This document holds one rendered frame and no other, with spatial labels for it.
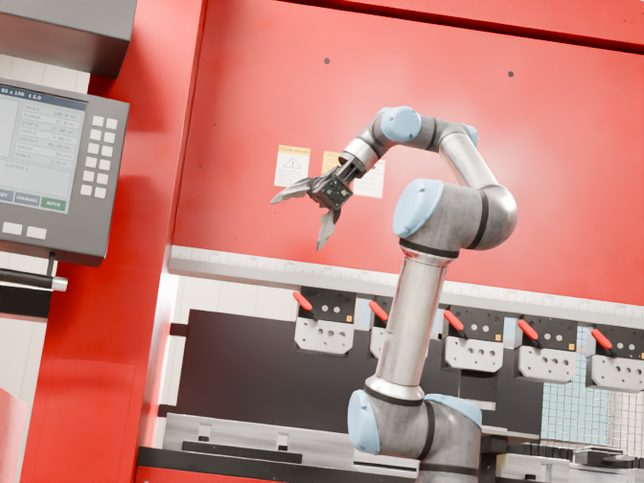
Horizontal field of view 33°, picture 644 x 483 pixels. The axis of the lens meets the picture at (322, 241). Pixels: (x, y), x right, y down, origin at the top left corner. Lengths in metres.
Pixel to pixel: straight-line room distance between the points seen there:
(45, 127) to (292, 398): 1.31
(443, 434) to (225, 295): 3.81
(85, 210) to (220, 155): 0.65
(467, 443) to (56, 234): 0.96
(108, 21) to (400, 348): 1.04
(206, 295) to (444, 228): 3.93
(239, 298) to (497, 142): 2.98
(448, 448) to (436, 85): 1.28
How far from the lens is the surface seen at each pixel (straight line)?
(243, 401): 3.38
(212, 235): 2.91
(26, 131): 2.46
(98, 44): 2.62
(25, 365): 6.10
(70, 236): 2.41
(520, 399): 3.51
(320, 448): 2.85
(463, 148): 2.33
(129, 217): 2.71
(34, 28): 2.61
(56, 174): 2.44
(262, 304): 5.81
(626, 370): 3.06
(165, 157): 2.75
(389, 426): 2.10
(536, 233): 3.04
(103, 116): 2.48
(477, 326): 2.94
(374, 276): 2.92
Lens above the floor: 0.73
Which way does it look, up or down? 14 degrees up
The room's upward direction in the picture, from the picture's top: 6 degrees clockwise
